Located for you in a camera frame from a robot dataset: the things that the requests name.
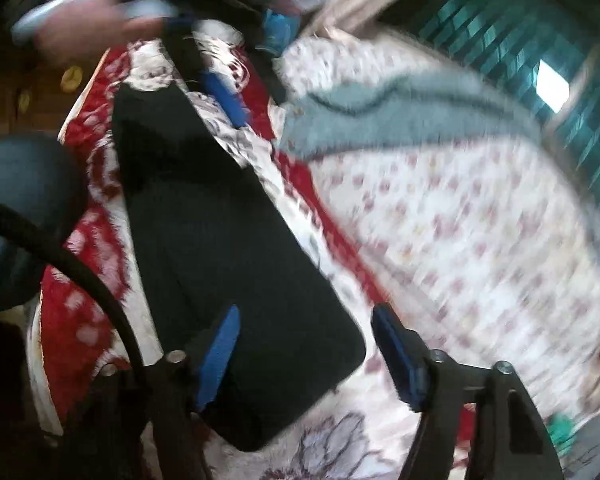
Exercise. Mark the black pants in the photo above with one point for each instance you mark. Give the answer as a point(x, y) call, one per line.
point(206, 237)

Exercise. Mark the grey-green fleece garment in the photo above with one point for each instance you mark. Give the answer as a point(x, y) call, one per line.
point(406, 110)

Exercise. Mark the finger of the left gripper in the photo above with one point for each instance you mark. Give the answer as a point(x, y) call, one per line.
point(197, 75)

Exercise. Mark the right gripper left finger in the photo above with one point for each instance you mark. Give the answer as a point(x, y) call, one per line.
point(164, 396)

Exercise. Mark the person's left hand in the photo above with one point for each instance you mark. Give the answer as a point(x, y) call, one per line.
point(80, 30)

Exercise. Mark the small floral quilt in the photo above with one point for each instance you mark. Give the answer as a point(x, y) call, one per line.
point(482, 246)

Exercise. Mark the green cloth bundle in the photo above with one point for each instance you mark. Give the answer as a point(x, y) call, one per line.
point(562, 431)

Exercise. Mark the green barred window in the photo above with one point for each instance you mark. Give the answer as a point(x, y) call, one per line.
point(543, 53)

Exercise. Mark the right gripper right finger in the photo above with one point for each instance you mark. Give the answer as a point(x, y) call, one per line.
point(506, 436)

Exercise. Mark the blue plastic bag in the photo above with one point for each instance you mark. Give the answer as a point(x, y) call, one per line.
point(278, 31)

